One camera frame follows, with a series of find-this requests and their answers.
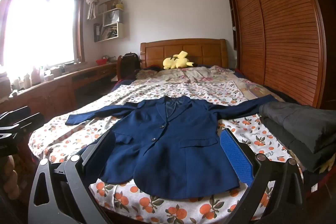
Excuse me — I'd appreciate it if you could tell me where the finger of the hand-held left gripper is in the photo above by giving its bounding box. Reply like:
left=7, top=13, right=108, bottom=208
left=0, top=106, right=32, bottom=123
left=0, top=112, right=45, bottom=136

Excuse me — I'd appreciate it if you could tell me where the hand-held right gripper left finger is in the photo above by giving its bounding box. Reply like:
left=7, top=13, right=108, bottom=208
left=28, top=130, right=117, bottom=224

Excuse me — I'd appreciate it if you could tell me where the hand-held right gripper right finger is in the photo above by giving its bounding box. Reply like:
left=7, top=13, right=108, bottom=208
left=220, top=129, right=307, bottom=224

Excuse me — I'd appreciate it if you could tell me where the navy blue blazer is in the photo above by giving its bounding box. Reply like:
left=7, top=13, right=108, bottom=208
left=65, top=96, right=279, bottom=200

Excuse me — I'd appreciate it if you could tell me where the person's left hand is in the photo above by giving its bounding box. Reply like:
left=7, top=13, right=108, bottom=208
left=0, top=154, right=21, bottom=201

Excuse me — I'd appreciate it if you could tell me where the orange fruit print bed sheet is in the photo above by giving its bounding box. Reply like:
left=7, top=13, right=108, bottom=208
left=28, top=81, right=305, bottom=224

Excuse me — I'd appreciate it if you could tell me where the long wooden desk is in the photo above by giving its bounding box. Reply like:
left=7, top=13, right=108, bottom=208
left=0, top=61, right=118, bottom=115

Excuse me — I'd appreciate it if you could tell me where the row of bottles on windowsill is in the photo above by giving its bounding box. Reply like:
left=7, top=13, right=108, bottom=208
left=8, top=64, right=54, bottom=90

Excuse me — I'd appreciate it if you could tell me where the folded black garment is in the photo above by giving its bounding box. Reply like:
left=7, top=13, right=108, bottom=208
left=262, top=119, right=336, bottom=173

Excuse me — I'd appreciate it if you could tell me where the folded grey garment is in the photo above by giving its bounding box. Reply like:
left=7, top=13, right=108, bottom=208
left=259, top=103, right=336, bottom=154

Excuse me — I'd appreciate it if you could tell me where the wooden chair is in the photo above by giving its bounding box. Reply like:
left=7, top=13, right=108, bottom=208
left=117, top=55, right=141, bottom=81

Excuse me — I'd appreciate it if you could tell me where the pale floral quilt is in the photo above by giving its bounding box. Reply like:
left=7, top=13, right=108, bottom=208
left=135, top=65, right=284, bottom=106

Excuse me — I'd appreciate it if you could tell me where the black backpack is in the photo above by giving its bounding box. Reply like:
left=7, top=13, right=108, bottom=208
left=122, top=52, right=139, bottom=75

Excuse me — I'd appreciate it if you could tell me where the wood-framed window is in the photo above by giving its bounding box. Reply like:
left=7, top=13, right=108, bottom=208
left=0, top=0, right=87, bottom=69

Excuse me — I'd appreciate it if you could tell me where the wooden headboard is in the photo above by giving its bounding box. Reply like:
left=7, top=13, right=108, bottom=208
left=140, top=39, right=227, bottom=69

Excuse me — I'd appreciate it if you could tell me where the yellow plush toy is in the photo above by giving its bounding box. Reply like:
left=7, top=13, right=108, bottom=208
left=163, top=51, right=196, bottom=71

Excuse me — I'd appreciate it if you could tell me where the white paper bag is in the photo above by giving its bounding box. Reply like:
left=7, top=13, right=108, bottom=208
left=104, top=10, right=121, bottom=27

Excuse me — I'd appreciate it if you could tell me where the tied cream curtain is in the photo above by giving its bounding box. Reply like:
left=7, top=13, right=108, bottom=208
left=86, top=0, right=105, bottom=20

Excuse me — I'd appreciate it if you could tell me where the wooden louvred wardrobe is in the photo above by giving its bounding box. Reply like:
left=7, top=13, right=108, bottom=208
left=224, top=0, right=336, bottom=110

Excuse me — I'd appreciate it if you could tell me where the white wall shelf unit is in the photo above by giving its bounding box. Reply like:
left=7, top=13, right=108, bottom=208
left=94, top=0, right=125, bottom=43

